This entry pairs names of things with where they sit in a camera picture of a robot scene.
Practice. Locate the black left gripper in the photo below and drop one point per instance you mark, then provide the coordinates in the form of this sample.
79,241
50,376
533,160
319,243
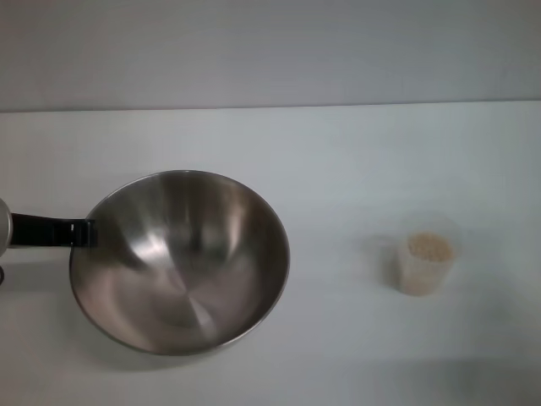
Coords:
34,230

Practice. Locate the stainless steel mixing bowl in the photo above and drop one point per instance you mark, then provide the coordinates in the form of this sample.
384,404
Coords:
181,279

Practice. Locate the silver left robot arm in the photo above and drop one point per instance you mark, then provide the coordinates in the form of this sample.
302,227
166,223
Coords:
4,228

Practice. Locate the translucent plastic measuring cup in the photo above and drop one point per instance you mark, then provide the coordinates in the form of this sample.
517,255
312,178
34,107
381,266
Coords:
422,279

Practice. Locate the uncooked white rice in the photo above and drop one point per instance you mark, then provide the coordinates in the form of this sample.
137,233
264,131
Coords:
429,248

